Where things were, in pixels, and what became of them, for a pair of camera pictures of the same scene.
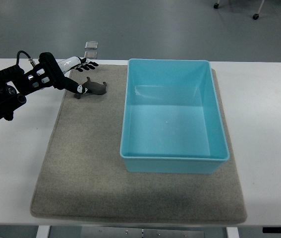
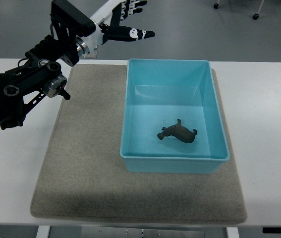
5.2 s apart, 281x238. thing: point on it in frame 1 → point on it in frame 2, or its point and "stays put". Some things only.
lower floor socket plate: (91, 54) stays put
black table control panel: (280, 230) stays put
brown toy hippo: (93, 88) → (182, 133)
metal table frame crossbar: (110, 232) stays put
